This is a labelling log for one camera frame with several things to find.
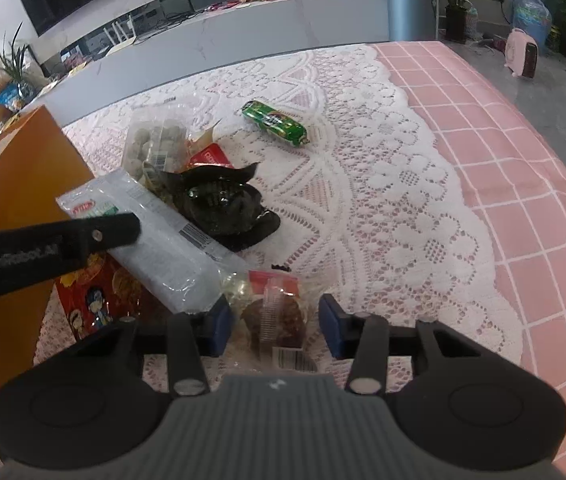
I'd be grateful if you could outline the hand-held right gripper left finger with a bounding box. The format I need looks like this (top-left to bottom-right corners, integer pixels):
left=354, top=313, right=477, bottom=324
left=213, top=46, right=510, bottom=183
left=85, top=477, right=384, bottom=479
left=85, top=294, right=236, bottom=397

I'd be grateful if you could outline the white lace tablecloth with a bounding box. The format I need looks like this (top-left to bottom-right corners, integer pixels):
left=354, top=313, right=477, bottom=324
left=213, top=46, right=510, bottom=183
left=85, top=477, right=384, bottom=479
left=33, top=44, right=524, bottom=376

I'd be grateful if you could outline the dark green snack packet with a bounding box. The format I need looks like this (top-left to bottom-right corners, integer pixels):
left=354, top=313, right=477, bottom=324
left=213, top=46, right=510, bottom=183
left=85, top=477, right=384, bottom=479
left=155, top=161, right=282, bottom=253

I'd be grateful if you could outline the pink heater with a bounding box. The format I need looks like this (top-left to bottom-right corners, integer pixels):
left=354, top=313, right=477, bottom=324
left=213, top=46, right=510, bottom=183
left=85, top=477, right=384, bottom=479
left=505, top=28, right=540, bottom=79

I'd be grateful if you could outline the green plant in glass vase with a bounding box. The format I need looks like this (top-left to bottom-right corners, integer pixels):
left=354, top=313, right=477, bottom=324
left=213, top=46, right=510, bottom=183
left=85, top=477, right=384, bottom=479
left=0, top=22, right=38, bottom=101

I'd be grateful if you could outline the grey trash bin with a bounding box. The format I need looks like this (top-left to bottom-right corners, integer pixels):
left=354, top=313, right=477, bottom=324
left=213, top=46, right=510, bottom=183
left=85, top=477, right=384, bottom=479
left=380, top=0, right=438, bottom=42

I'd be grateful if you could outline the small red snack packet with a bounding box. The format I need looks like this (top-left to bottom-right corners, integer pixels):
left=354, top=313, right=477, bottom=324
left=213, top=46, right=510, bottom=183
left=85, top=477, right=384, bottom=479
left=188, top=142, right=231, bottom=170

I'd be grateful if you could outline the clear fish ball packet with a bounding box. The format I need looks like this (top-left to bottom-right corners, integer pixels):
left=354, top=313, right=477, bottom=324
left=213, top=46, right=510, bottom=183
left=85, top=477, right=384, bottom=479
left=122, top=105, right=224, bottom=186

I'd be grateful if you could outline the white TV cabinet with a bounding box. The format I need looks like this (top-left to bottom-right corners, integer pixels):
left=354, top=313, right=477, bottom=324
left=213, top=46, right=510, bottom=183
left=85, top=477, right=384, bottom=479
left=38, top=0, right=391, bottom=126

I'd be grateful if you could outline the orange storage box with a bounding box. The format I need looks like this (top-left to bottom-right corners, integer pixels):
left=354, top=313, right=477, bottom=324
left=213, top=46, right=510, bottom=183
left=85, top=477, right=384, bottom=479
left=0, top=105, right=98, bottom=396

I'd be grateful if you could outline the potted plant in black pot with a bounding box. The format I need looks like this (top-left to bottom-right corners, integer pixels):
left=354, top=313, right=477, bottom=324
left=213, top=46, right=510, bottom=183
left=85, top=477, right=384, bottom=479
left=428, top=0, right=484, bottom=43

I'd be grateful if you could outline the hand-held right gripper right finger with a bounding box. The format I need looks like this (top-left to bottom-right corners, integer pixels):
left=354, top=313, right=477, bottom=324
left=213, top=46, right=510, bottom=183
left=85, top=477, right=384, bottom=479
left=318, top=294, right=468, bottom=395

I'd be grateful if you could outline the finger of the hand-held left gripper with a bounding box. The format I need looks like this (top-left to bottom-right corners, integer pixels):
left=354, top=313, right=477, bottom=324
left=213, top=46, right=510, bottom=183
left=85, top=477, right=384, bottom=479
left=0, top=212, right=142, bottom=308

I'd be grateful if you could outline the clear white snack packet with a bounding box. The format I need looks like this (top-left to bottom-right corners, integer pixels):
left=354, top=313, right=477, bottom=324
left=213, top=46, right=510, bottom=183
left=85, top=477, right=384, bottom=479
left=57, top=169, right=251, bottom=313

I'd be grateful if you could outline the blue water bottle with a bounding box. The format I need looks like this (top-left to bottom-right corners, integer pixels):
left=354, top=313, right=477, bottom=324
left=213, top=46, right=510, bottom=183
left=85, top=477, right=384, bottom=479
left=513, top=0, right=552, bottom=51

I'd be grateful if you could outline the white router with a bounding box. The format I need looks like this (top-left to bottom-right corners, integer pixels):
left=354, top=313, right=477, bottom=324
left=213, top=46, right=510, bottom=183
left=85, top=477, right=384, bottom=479
left=107, top=14, right=138, bottom=47

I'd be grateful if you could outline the green roll snack packet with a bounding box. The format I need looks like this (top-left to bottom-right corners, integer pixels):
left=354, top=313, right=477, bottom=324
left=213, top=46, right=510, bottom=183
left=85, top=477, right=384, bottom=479
left=241, top=100, right=310, bottom=148

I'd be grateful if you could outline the red cartoon snack packet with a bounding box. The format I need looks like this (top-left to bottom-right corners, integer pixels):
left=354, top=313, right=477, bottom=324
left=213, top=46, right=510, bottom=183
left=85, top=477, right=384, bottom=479
left=54, top=252, right=174, bottom=343

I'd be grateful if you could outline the red label meat snack packet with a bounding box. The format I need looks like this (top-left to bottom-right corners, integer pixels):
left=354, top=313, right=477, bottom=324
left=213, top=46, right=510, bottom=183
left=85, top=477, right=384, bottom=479
left=223, top=269, right=318, bottom=373

